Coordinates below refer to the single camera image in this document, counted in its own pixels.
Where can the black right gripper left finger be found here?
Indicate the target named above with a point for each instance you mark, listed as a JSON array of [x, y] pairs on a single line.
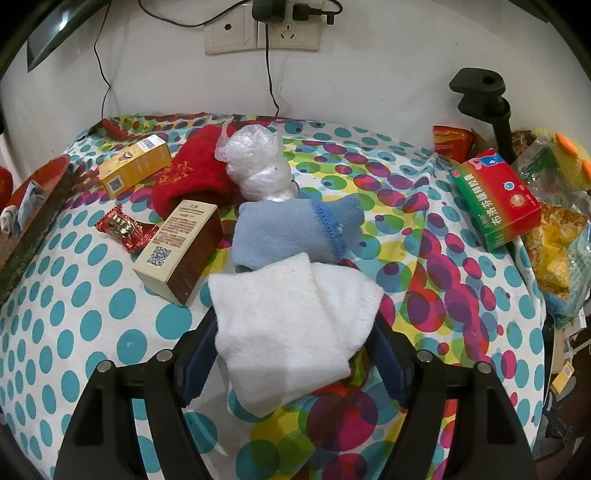
[[101, 440]]

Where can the white towel sock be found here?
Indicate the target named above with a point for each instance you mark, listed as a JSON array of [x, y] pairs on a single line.
[[290, 328]]

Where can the light blue sock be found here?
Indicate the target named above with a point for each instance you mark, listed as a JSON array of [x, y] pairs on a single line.
[[33, 198], [268, 232]]

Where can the yellow cartoon face medicine box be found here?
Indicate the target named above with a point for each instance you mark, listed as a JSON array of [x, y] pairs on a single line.
[[130, 166]]

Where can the clear plastic bag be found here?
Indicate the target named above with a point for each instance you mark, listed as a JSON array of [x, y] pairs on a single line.
[[253, 158]]

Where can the brown beige QR box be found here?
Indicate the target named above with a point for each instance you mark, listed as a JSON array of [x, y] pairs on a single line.
[[172, 262]]

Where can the yellow snack bag pile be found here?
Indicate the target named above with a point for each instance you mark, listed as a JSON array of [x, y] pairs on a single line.
[[559, 249]]

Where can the red gold candy wrapper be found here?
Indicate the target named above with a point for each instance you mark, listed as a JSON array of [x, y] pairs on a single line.
[[131, 234]]

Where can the red green medicine box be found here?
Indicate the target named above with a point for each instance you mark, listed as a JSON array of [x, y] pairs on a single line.
[[499, 202]]

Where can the colourful polka dot bedsheet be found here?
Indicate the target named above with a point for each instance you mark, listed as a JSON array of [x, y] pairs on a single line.
[[79, 302]]

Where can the light blue sock on bed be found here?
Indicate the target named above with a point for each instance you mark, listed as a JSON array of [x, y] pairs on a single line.
[[268, 232]]

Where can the red sock gold embroidery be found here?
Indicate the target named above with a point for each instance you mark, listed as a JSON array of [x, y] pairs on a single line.
[[195, 174]]

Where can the yellow plush toy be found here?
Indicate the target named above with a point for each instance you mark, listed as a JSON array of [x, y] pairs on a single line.
[[572, 158]]

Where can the red snack packet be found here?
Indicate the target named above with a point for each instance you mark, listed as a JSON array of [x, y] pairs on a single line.
[[453, 143]]

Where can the black phone holder stand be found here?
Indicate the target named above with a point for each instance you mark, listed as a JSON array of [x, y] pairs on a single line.
[[483, 99]]

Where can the black plug adapter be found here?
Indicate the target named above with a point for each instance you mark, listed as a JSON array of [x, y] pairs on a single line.
[[275, 11]]

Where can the white wall socket plate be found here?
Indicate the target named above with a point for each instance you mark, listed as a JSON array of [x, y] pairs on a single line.
[[238, 31]]

